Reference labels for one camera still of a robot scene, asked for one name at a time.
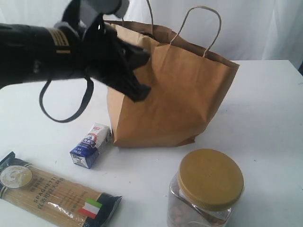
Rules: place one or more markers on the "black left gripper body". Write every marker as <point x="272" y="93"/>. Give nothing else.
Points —
<point x="99" y="54"/>

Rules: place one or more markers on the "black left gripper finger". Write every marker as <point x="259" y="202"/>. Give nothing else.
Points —
<point x="128" y="84"/>
<point x="134" y="56"/>

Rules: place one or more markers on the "brown paper bag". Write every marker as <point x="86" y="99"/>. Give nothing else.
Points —
<point x="188" y="84"/>

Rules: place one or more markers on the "small white blue milk carton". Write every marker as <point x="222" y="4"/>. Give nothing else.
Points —
<point x="89" y="148"/>

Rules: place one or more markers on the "clear jar with yellow lid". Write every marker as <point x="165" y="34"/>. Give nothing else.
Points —
<point x="205" y="190"/>

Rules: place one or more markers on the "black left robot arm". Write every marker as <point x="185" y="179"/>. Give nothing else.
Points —
<point x="63" y="52"/>

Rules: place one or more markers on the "white backdrop curtain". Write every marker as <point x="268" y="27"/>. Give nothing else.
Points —
<point x="235" y="29"/>

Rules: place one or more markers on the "spaghetti packet with Italian flag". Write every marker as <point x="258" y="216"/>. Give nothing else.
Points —
<point x="53" y="198"/>

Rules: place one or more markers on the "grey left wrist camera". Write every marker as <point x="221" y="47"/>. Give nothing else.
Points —
<point x="87" y="11"/>

